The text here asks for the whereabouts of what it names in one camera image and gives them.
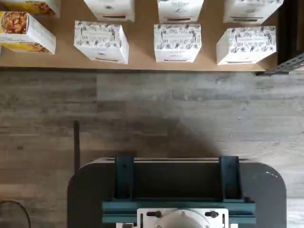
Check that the teal metal mounting frame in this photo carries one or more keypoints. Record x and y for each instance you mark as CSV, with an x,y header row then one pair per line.
x,y
123,175

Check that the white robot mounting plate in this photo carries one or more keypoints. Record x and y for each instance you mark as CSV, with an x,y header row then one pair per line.
x,y
145,219

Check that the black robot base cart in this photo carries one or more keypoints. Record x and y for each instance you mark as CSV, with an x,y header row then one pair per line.
x,y
90,190

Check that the black metal shelf frame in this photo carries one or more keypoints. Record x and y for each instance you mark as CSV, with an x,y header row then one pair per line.
x,y
288,35

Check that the yellow nut snack box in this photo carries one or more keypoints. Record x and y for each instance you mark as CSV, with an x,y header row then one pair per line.
x,y
16,26
35,6

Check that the brown lower shelf board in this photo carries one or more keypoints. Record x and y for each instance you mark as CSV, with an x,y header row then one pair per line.
x,y
142,47

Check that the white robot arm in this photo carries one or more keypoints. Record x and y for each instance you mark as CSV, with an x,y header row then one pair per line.
x,y
183,221

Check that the black metal pole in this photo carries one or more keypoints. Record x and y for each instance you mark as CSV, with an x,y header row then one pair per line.
x,y
76,147

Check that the white floral print box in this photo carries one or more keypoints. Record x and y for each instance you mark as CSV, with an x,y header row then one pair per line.
x,y
180,10
247,45
99,40
109,8
177,42
251,10

